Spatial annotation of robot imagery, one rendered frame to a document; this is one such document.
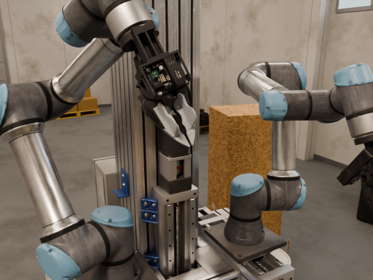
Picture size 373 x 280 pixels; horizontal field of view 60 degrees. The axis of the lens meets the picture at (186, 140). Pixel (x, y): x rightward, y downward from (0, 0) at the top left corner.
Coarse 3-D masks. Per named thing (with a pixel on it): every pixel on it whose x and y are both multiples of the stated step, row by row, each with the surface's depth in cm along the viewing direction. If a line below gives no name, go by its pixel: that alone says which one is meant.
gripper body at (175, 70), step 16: (128, 32) 52; (144, 32) 51; (128, 48) 56; (144, 48) 53; (160, 48) 53; (144, 64) 50; (160, 64) 53; (176, 64) 52; (144, 80) 52; (160, 80) 52; (176, 80) 52; (144, 96) 56; (160, 96) 52
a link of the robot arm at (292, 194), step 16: (272, 64) 112; (288, 64) 113; (288, 80) 111; (304, 80) 112; (272, 128) 117; (288, 128) 114; (272, 144) 117; (288, 144) 114; (272, 160) 118; (288, 160) 114; (272, 176) 116; (288, 176) 113; (272, 192) 113; (288, 192) 113; (304, 192) 114; (272, 208) 115; (288, 208) 115
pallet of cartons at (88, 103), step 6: (84, 96) 859; (90, 96) 869; (84, 102) 825; (90, 102) 835; (96, 102) 845; (72, 108) 809; (78, 108) 818; (84, 108) 828; (90, 108) 839; (96, 108) 848; (66, 114) 838; (72, 114) 843; (78, 114) 820; (84, 114) 838; (90, 114) 841
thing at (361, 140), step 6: (360, 138) 67; (366, 138) 66; (372, 138) 66; (366, 144) 69; (372, 144) 69; (372, 150) 68; (372, 162) 68; (360, 168) 69; (366, 168) 67; (372, 168) 66; (360, 174) 68; (366, 174) 68; (372, 174) 67; (372, 180) 67; (372, 186) 67
